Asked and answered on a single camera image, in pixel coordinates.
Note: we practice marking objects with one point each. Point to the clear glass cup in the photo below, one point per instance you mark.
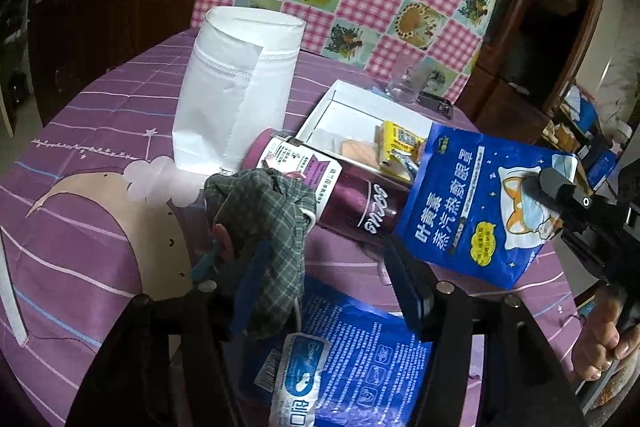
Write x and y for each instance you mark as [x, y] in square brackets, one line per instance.
[407, 84]

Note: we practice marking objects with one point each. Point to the green plaid cloth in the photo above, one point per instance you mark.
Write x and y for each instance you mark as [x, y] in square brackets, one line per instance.
[280, 257]

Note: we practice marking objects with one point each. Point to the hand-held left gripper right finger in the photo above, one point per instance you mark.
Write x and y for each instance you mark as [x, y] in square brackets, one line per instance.
[405, 289]

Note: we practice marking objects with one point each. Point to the white cardboard box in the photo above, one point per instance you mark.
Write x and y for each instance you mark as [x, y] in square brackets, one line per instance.
[345, 107]

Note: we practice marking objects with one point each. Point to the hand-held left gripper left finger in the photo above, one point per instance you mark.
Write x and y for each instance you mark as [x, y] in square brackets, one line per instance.
[250, 279]

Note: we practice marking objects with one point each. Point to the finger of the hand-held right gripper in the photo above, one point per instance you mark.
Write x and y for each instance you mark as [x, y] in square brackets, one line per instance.
[555, 189]

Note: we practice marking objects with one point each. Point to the blue eye mask packet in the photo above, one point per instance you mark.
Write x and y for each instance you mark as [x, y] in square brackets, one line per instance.
[450, 217]

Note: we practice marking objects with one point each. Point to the white paper bag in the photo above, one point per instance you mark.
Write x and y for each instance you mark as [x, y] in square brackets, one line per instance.
[220, 97]

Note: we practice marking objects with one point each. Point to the yellow tissue pack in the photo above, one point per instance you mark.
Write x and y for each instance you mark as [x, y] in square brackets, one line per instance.
[397, 139]

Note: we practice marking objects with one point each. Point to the blue powder puff packet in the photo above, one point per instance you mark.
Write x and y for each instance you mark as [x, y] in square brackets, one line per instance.
[357, 152]

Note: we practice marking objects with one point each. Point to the purple metal bottle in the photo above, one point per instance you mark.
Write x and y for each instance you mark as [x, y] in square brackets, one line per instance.
[360, 202]

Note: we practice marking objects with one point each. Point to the white blue bandage packet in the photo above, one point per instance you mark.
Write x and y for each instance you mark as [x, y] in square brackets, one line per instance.
[300, 387]

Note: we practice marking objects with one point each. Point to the pink and blue clip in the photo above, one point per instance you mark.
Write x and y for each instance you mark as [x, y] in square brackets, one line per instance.
[205, 267]

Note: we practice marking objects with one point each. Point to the brown wooden cabinet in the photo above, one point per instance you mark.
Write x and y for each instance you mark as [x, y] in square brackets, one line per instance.
[510, 57]

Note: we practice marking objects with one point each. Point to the dark wooden cabinet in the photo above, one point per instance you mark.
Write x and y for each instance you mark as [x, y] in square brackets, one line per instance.
[100, 7]

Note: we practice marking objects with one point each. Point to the black plastic clip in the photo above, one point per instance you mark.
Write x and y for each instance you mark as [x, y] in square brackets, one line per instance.
[437, 102]

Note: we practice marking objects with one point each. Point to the person's right hand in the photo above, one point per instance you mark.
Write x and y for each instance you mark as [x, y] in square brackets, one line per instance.
[595, 337]

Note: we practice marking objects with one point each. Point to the blue instruction print packet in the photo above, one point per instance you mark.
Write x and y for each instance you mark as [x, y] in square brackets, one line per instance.
[360, 347]

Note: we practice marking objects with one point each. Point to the light blue paper scrap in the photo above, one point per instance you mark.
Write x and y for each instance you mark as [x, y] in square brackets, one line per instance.
[378, 91]

